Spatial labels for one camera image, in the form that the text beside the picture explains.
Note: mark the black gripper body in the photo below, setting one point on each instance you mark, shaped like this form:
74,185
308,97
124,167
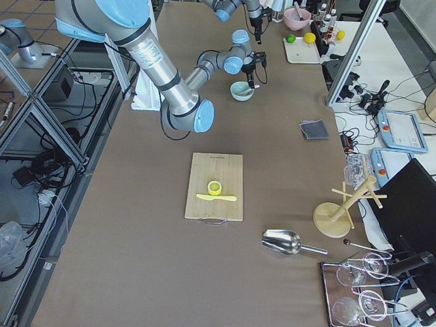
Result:
248,70
256,22

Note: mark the white ceramic spoon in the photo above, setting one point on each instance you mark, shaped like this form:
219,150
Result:
247,91

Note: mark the sage green bowl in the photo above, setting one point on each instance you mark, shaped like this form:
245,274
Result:
237,87

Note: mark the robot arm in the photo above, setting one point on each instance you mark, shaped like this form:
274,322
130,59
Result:
128,24
224,9

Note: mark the pink ribbed bowl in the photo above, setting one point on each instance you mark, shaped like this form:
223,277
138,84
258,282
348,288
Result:
292,19

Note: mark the green lime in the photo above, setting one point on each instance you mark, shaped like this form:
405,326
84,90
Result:
290,38

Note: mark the metal muddler tool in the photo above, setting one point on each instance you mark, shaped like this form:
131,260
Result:
298,9

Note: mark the beige rabbit tray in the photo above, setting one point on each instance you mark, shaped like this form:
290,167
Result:
300,52

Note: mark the yellow lemon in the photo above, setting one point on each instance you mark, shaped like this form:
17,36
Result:
309,38

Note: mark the grey folded cloth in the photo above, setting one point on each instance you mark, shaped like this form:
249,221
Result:
314,130

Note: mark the bamboo cutting board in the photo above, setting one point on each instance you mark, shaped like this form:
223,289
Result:
228,170

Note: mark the yellow plastic knife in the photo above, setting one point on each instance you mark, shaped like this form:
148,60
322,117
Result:
209,197

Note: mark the blue teach pendant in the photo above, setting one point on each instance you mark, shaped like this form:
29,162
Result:
387,163
401,130

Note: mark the wooden cup tree stand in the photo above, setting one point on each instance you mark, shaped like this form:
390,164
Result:
334,220

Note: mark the metal ice scoop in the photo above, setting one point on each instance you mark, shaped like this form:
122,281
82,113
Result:
287,242

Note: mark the black monitor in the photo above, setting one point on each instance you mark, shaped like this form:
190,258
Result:
407,217

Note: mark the wine glass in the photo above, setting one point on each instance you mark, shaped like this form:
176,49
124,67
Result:
367,271
368,307

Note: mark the black glass tray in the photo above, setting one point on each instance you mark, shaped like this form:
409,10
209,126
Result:
333,291

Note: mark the copper wire bottle rack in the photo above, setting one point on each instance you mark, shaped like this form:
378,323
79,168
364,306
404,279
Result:
326,25

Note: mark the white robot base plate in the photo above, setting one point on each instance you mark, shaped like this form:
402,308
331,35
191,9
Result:
146,94

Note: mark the aluminium frame post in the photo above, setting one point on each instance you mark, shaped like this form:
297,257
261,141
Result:
362,33

